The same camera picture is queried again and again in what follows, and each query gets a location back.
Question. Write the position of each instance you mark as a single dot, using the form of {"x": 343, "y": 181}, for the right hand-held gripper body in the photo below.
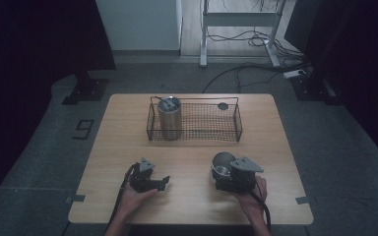
{"x": 239, "y": 180}

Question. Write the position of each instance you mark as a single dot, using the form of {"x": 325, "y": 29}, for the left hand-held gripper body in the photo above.
{"x": 142, "y": 180}

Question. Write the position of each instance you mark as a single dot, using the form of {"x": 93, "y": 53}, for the white steel mug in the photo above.
{"x": 222, "y": 162}

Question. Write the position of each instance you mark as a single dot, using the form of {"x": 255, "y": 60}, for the steel tumbler with lid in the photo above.
{"x": 169, "y": 119}

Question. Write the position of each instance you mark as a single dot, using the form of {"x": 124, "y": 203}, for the person's left hand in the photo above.
{"x": 133, "y": 200}

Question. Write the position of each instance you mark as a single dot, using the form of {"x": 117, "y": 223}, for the person's right hand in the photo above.
{"x": 251, "y": 203}

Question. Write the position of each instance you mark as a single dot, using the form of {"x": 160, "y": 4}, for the grey tape piece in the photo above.
{"x": 76, "y": 198}
{"x": 302, "y": 200}

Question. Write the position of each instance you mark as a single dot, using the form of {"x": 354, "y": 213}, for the round black basket tag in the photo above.
{"x": 223, "y": 106}

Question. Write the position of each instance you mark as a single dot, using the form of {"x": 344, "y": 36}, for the black stand base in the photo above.
{"x": 311, "y": 88}
{"x": 87, "y": 90}

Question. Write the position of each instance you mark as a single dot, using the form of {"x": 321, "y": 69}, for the white power strip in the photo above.
{"x": 293, "y": 73}

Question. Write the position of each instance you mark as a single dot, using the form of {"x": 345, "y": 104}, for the white cabinet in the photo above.
{"x": 138, "y": 23}

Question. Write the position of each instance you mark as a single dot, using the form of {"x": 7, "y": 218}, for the dark curtain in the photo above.
{"x": 29, "y": 65}
{"x": 357, "y": 49}

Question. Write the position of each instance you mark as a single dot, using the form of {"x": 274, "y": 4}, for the white metal desk frame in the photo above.
{"x": 239, "y": 19}

